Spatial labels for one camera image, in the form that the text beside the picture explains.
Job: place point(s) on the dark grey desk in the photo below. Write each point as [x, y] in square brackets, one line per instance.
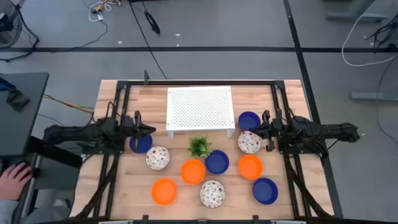
[21, 124]

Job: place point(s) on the white perforated metal shelf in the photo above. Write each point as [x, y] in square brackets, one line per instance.
[200, 107]

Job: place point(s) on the floral mini bowl green outside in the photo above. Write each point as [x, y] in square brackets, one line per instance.
[212, 194]
[157, 158]
[248, 143]

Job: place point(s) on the orange plastic mini bowl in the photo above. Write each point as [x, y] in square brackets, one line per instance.
[250, 167]
[193, 172]
[164, 191]

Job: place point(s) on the black aluminium rig frame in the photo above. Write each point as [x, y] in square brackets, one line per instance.
[217, 82]

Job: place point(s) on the grey table foot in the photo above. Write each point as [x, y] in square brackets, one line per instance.
[354, 17]
[373, 96]

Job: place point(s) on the artificial plant in white pot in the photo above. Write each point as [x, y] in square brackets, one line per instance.
[200, 147]

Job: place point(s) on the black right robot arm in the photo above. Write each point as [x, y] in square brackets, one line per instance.
[335, 129]

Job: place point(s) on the black floor fan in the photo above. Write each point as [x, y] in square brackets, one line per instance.
[9, 28]

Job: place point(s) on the black object on desk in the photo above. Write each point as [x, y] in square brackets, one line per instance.
[17, 99]

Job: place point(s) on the person's hand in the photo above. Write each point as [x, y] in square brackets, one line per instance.
[14, 183]

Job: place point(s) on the person's forearm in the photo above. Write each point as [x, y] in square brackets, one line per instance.
[7, 213]

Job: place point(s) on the blue plastic mini bowl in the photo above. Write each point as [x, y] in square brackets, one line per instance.
[247, 119]
[144, 147]
[217, 162]
[265, 191]

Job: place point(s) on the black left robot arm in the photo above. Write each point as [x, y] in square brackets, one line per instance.
[71, 132]

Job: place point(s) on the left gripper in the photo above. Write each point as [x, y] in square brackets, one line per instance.
[127, 126]

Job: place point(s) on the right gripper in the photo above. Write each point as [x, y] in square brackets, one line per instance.
[280, 130]

